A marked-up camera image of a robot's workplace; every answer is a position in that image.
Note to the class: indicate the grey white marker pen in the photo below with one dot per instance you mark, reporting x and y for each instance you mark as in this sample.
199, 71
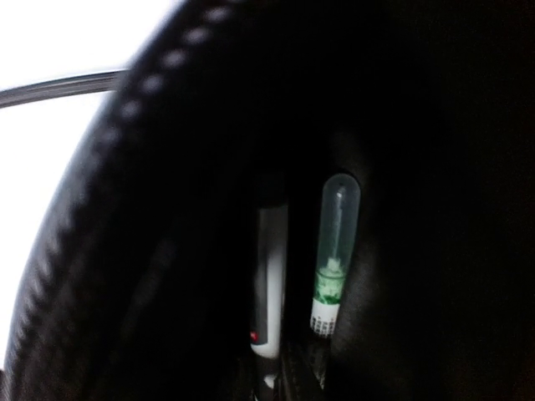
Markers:
269, 270

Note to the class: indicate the white glue stick green cap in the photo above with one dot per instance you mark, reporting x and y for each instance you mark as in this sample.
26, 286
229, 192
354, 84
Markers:
336, 238

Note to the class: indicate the black student backpack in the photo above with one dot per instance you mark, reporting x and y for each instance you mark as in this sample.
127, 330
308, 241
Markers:
139, 284

